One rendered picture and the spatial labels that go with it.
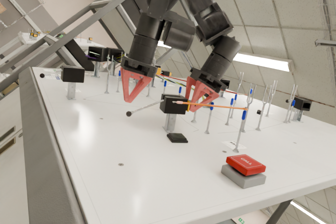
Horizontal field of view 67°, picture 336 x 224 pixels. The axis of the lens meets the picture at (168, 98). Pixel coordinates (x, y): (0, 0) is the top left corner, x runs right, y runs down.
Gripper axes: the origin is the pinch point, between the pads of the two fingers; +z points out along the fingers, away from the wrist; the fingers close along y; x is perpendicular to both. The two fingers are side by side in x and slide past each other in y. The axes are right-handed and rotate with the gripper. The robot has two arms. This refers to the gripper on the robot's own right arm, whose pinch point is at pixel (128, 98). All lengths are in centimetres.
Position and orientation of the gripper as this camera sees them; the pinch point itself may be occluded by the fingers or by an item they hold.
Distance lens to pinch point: 60.0
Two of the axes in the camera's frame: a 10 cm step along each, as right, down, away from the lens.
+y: -3.2, -2.4, 9.2
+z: -3.1, 9.4, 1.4
